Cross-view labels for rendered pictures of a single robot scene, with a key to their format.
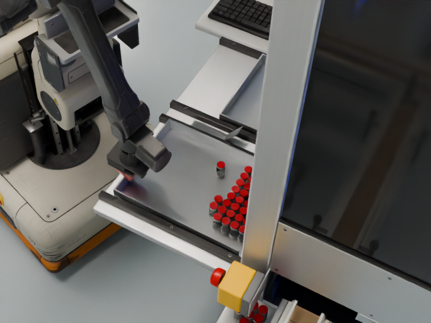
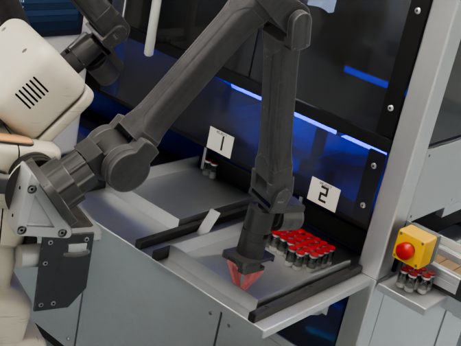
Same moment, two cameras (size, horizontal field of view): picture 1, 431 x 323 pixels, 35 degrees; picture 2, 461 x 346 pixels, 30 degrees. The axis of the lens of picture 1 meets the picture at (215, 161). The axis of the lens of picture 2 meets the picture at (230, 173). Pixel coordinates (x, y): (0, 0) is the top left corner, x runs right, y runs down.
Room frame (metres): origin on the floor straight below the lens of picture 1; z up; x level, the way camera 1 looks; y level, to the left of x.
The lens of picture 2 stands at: (0.73, 1.77, 1.80)
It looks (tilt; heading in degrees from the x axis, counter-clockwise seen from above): 22 degrees down; 281
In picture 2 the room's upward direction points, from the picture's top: 12 degrees clockwise
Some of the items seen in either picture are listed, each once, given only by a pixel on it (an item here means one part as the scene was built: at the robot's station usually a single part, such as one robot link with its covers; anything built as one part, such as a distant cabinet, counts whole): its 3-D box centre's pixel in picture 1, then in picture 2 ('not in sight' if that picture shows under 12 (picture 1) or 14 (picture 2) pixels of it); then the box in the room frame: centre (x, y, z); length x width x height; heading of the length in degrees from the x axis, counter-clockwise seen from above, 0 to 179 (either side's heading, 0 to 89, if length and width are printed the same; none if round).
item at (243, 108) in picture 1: (297, 109); (188, 190); (1.23, -0.21, 0.90); 0.34 x 0.26 x 0.04; 64
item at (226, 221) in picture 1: (241, 201); (291, 245); (0.92, -0.07, 0.90); 0.18 x 0.02 x 0.05; 154
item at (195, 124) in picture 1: (215, 127); (193, 227); (1.14, 0.00, 0.91); 0.14 x 0.03 x 0.06; 64
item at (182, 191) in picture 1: (201, 184); (261, 259); (0.97, 0.03, 0.90); 0.34 x 0.26 x 0.04; 64
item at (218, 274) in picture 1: (220, 278); (405, 250); (0.66, -0.02, 0.99); 0.04 x 0.04 x 0.04; 64
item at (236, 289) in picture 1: (239, 288); (416, 246); (0.64, -0.06, 1.00); 0.08 x 0.07 x 0.07; 64
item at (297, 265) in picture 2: (213, 210); (298, 260); (0.89, 0.00, 0.90); 0.02 x 0.02 x 0.05
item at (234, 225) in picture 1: (249, 205); (297, 243); (0.91, -0.09, 0.90); 0.18 x 0.02 x 0.05; 154
